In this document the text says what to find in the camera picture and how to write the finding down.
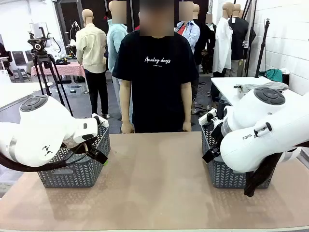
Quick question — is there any white side table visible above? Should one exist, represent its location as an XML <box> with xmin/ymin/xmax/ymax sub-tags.
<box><xmin>211</xmin><ymin>76</ymin><xmax>309</xmax><ymax>107</ymax></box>

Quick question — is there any black camera tripod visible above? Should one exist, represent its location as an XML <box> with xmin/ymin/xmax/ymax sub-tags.
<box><xmin>27</xmin><ymin>26</ymin><xmax>74</xmax><ymax>118</ymax></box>

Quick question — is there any green bag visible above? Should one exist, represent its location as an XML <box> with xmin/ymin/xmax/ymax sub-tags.
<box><xmin>265</xmin><ymin>69</ymin><xmax>283</xmax><ymax>82</ymax></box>

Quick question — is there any mannequin in dark jacket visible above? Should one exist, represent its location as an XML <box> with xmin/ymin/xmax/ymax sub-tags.
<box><xmin>193</xmin><ymin>4</ymin><xmax>217</xmax><ymax>74</ymax></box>

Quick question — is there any person's right hand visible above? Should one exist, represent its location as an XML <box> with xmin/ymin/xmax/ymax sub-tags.
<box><xmin>120</xmin><ymin>121</ymin><xmax>135</xmax><ymax>134</ymax></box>

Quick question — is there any gray cloth on side table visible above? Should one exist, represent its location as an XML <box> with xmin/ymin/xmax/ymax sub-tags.
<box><xmin>233</xmin><ymin>81</ymin><xmax>290</xmax><ymax>94</ymax></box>

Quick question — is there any mannequin in white shirt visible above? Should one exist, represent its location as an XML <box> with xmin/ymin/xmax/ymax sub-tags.
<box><xmin>212</xmin><ymin>2</ymin><xmax>234</xmax><ymax>78</ymax></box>

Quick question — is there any mannequin in black shirt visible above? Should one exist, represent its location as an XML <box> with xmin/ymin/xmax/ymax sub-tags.
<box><xmin>228</xmin><ymin>3</ymin><xmax>256</xmax><ymax>78</ymax></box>

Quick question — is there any black light stand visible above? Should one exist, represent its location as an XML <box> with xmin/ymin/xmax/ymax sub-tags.
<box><xmin>255</xmin><ymin>18</ymin><xmax>270</xmax><ymax>78</ymax></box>

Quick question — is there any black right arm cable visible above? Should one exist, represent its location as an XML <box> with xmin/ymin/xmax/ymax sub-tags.
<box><xmin>243</xmin><ymin>141</ymin><xmax>309</xmax><ymax>198</ymax></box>

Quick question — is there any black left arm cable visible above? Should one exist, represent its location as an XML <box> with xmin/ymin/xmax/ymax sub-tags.
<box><xmin>0</xmin><ymin>142</ymin><xmax>89</xmax><ymax>173</ymax></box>

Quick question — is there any person in black t-shirt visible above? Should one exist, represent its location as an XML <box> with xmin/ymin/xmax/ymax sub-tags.
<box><xmin>112</xmin><ymin>0</ymin><xmax>200</xmax><ymax>133</ymax></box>

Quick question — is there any mannequin in blue shirt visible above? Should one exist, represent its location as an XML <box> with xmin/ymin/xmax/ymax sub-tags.
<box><xmin>174</xmin><ymin>2</ymin><xmax>201</xmax><ymax>54</ymax></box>

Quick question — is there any person's right forearm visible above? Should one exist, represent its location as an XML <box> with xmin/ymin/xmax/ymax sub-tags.
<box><xmin>119</xmin><ymin>79</ymin><xmax>133</xmax><ymax>124</ymax></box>

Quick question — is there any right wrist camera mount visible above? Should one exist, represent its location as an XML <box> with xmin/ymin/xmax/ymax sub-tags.
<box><xmin>198</xmin><ymin>108</ymin><xmax>218</xmax><ymax>126</ymax></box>

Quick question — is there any mannequin in cream jacket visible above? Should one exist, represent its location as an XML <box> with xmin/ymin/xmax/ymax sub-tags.
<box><xmin>75</xmin><ymin>9</ymin><xmax>109</xmax><ymax>119</ymax></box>

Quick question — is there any table with pink checkered cloth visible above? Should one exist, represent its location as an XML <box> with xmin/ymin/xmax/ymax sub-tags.
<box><xmin>30</xmin><ymin>61</ymin><xmax>85</xmax><ymax>78</ymax></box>

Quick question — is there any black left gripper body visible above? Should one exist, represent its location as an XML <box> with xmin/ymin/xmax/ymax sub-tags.
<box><xmin>84</xmin><ymin>142</ymin><xmax>109</xmax><ymax>165</ymax></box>

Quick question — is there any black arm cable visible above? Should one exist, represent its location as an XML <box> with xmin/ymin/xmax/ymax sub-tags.
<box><xmin>0</xmin><ymin>142</ymin><xmax>89</xmax><ymax>173</ymax></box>
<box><xmin>243</xmin><ymin>141</ymin><xmax>309</xmax><ymax>198</ymax></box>

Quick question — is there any gray plastic lattice basket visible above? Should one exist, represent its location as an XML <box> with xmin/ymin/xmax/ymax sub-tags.
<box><xmin>37</xmin><ymin>123</ymin><xmax>111</xmax><ymax>189</ymax></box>
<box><xmin>200</xmin><ymin>122</ymin><xmax>276</xmax><ymax>189</ymax></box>

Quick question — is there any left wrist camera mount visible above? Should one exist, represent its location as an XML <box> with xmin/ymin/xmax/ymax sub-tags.
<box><xmin>91</xmin><ymin>113</ymin><xmax>109</xmax><ymax>127</ymax></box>

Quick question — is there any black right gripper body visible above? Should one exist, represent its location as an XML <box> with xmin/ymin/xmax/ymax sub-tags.
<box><xmin>202</xmin><ymin>122</ymin><xmax>225</xmax><ymax>164</ymax></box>

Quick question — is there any person's left forearm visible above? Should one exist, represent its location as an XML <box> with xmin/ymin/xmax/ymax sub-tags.
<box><xmin>181</xmin><ymin>81</ymin><xmax>193</xmax><ymax>123</ymax></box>

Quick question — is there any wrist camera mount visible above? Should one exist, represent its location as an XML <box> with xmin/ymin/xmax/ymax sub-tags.
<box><xmin>91</xmin><ymin>113</ymin><xmax>109</xmax><ymax>127</ymax></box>
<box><xmin>198</xmin><ymin>108</ymin><xmax>218</xmax><ymax>126</ymax></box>

